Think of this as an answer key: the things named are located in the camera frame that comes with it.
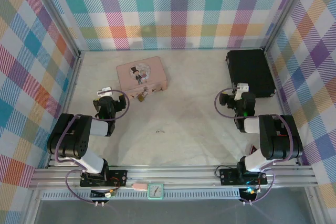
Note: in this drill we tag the small brass padlock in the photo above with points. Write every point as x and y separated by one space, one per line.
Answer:
142 97

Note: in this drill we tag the pink tin box with cartoon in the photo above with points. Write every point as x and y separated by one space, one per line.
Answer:
143 73

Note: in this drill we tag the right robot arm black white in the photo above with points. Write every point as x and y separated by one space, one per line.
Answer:
273 140

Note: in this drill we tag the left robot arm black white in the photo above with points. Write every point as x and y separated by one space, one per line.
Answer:
78 140

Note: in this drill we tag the black hard case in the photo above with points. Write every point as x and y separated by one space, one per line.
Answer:
250 72

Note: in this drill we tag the red black triangular sticker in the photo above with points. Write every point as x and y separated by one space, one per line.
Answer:
252 150

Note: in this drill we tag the pink plastic device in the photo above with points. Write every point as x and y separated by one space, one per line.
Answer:
140 186

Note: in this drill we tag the small black circuit board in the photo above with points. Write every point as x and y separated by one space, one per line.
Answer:
101 194
249 193

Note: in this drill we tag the mint green square clock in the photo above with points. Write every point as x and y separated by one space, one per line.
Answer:
156 191

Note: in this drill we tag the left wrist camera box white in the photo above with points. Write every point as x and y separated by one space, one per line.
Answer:
104 91

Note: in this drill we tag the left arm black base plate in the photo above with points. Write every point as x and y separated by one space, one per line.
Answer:
118 178

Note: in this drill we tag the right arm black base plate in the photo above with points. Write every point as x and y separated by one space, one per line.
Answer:
228 176

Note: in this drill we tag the aluminium frame rail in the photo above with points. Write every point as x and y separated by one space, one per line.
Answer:
178 175

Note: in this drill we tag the aluminium frame post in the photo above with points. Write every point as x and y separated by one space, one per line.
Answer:
287 11
56 14

